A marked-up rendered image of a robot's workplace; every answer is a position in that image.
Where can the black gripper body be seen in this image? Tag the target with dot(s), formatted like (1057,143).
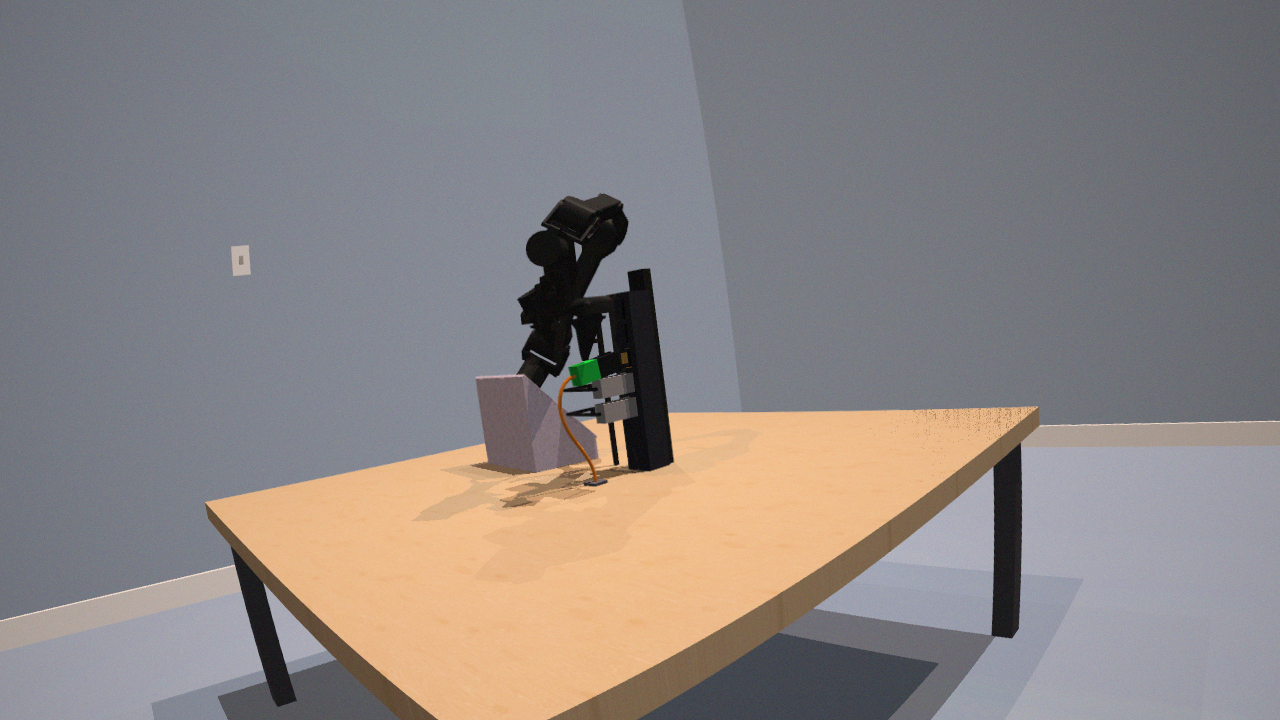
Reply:
(581,307)

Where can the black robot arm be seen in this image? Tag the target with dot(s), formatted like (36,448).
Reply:
(599,225)

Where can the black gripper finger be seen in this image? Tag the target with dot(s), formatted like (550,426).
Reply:
(553,334)
(586,330)

